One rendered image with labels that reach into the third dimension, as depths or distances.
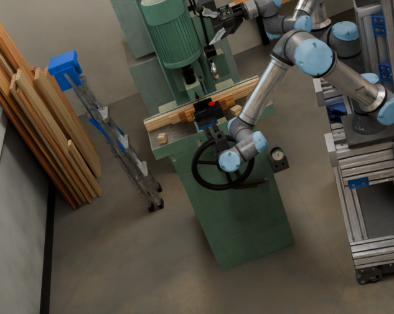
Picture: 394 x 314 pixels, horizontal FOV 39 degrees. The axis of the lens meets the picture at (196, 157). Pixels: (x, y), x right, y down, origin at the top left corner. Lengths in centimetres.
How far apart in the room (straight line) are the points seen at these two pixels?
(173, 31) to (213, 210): 95
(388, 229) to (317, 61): 115
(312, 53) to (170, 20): 73
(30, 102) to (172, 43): 151
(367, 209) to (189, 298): 105
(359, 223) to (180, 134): 99
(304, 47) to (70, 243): 240
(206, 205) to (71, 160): 140
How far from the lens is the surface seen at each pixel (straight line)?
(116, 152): 346
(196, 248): 332
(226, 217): 288
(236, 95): 269
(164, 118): 269
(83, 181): 402
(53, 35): 498
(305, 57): 191
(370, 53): 248
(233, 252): 305
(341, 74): 203
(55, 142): 386
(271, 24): 245
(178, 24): 242
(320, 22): 277
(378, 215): 289
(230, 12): 240
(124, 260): 348
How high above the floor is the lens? 224
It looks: 34 degrees down
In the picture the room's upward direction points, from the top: 22 degrees counter-clockwise
